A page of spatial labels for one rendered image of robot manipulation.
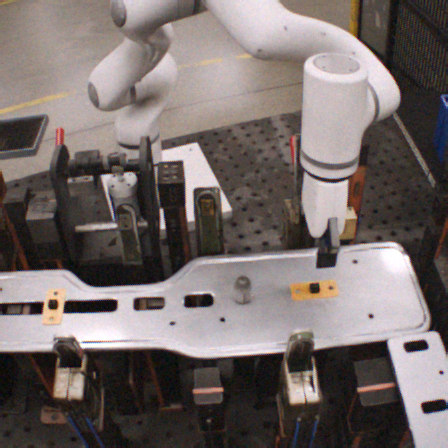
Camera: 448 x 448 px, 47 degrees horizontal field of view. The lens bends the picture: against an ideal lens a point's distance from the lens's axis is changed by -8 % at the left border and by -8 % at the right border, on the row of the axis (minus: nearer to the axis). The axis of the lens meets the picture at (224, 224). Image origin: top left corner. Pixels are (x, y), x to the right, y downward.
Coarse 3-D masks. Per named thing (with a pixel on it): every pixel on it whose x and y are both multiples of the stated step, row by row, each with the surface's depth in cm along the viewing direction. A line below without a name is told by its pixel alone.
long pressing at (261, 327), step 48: (0, 288) 98; (48, 288) 98; (96, 288) 97; (144, 288) 97; (192, 288) 97; (288, 288) 96; (384, 288) 95; (0, 336) 89; (48, 336) 90; (96, 336) 90; (144, 336) 90; (192, 336) 89; (240, 336) 89; (336, 336) 88; (384, 336) 88
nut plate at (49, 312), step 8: (56, 288) 97; (48, 296) 96; (56, 296) 96; (64, 296) 96; (48, 304) 93; (56, 304) 94; (48, 312) 93; (56, 312) 93; (48, 320) 92; (56, 320) 92
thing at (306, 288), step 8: (328, 280) 97; (296, 288) 96; (304, 288) 96; (312, 288) 94; (320, 288) 96; (336, 288) 95; (296, 296) 94; (304, 296) 94; (312, 296) 94; (320, 296) 94; (328, 296) 94
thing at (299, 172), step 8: (296, 136) 93; (296, 144) 93; (296, 152) 94; (296, 160) 95; (296, 168) 96; (296, 176) 96; (296, 184) 97; (296, 192) 98; (296, 200) 99; (296, 208) 100; (296, 216) 101
